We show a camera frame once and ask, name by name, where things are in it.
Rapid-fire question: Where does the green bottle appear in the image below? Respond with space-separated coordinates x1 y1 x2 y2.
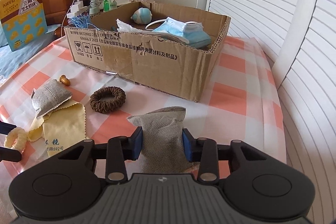
102 0 110 12

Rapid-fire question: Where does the yellow blue snack bag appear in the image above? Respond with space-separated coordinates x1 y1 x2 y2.
1 0 48 52

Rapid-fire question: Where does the yellow lens cloth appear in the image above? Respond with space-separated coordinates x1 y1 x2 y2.
28 99 86 157

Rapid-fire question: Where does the cardboard box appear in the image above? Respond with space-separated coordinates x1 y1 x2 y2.
64 2 231 102

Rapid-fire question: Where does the blue white round toy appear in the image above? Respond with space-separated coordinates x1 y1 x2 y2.
131 7 152 25

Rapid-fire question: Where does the blue surgical mask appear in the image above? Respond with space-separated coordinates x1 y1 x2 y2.
145 17 211 48

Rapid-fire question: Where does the white power strip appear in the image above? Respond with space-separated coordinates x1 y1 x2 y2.
67 0 88 19

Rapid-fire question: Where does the cream hair scrunchie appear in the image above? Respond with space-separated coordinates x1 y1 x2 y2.
3 127 28 153

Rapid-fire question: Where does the green tube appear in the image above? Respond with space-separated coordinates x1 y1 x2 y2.
109 0 117 11

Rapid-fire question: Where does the white face mask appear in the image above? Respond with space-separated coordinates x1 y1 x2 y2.
116 19 189 44

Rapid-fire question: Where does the checkered tablecloth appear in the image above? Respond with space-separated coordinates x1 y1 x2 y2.
1 37 286 161

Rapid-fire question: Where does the small wooden mushroom toy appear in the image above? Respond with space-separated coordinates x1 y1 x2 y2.
59 75 71 86

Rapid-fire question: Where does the white louvered wardrobe door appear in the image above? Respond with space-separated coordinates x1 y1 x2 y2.
207 0 335 223

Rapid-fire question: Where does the brown hair scrunchie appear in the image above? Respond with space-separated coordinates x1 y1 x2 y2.
90 86 126 114

